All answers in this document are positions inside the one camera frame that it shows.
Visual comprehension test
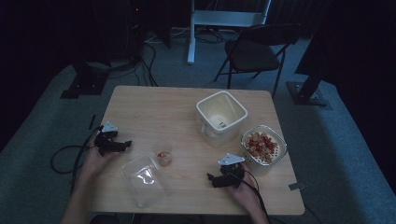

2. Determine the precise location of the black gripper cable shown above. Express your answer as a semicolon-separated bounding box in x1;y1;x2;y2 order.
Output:
232;169;271;224
49;124;105;195

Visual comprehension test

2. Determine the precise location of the bundle of black floor cables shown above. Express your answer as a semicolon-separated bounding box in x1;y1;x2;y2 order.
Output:
106;40;161;88

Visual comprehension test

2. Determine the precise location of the black folding chair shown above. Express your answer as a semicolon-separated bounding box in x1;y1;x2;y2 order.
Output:
213;22;303;99

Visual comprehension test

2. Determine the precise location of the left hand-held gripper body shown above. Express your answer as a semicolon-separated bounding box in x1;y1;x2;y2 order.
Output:
93;120;121;157

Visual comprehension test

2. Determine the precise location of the white desk frame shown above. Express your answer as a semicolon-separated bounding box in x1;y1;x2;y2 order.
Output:
186;0;273;65

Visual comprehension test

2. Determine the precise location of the small clear cup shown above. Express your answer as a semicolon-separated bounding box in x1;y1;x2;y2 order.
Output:
152;142;173;168

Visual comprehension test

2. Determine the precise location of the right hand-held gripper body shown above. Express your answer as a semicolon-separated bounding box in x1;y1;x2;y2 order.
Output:
217;152;247;189

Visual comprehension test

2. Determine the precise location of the white square container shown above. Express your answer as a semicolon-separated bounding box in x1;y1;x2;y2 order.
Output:
195;90;249;149

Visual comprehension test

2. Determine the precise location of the black stand with flat base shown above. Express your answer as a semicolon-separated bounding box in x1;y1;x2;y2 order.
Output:
59;60;110;100

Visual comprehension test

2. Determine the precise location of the person's right hand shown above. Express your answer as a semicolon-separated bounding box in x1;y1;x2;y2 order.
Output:
227;162;260;208

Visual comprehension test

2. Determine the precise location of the white colander bowl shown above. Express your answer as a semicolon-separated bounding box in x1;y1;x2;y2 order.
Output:
240;124;289;176

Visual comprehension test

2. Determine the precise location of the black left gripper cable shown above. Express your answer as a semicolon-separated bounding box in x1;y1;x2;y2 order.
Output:
49;124;105;195

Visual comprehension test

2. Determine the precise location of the white floor cable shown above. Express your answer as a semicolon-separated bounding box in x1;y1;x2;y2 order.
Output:
144;27;191;44

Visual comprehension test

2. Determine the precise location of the person's left hand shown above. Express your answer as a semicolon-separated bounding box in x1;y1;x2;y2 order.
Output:
81;136;121;176

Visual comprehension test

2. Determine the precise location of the clear plastic lid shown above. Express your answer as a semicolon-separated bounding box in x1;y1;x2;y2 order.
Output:
120;152;171;209

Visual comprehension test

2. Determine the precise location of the black slanted stand with base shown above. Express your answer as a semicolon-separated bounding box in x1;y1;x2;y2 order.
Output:
286;29;332;108

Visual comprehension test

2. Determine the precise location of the dark box with red light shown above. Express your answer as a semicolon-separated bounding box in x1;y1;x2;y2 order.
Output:
122;0;148;61

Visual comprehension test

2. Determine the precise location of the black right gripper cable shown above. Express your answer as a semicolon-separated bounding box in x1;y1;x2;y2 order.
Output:
232;169;271;224

